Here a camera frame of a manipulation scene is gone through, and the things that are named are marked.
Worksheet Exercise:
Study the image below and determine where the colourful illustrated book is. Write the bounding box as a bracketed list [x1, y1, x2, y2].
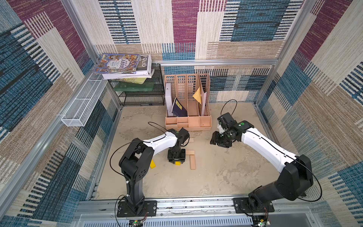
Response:
[94, 54, 141, 74]

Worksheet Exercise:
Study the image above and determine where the dark navy booklet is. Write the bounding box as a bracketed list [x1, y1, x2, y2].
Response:
[172, 98, 188, 117]

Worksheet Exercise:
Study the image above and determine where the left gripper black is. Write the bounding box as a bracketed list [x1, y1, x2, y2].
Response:
[168, 148, 186, 164]

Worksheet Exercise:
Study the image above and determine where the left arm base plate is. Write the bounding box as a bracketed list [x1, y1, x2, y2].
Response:
[116, 200, 157, 218]

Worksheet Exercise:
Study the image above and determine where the white folder in organizer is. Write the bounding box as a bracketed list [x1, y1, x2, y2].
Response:
[165, 83, 174, 117]

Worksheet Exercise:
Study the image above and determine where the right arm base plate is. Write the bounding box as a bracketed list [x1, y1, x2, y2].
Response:
[233, 197, 275, 215]

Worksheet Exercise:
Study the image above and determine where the white wire mesh basket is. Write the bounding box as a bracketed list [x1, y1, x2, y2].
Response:
[61, 79, 107, 127]

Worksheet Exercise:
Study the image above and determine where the green folder on shelf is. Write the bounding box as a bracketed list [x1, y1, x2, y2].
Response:
[113, 82, 154, 92]

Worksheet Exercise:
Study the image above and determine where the black wire shelf rack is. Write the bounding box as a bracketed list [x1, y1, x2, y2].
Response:
[109, 64, 165, 107]

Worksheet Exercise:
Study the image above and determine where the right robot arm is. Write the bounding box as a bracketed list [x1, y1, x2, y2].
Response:
[210, 113, 313, 213]

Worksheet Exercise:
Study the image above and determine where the pink desk file organizer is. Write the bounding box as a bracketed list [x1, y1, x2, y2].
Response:
[164, 73, 212, 131]

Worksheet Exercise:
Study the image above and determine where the yellow paper sheet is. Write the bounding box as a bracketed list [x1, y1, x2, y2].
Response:
[192, 87, 202, 104]

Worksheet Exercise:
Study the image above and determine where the black and white Folio book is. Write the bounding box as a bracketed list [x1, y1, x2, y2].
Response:
[96, 54, 155, 79]

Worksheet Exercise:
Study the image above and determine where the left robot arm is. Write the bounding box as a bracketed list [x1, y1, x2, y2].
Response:
[119, 128, 190, 216]

